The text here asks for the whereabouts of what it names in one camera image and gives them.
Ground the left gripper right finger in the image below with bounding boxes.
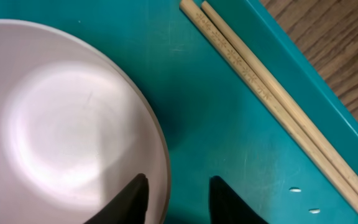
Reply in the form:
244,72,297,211
209,175,267,224

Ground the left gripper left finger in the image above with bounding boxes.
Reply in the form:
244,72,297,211
85,173,149,224

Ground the pink shallow bowl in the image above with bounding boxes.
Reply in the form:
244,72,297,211
0,19,171,223

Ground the teal plastic serving tray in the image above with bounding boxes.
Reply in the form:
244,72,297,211
0,0,358,223

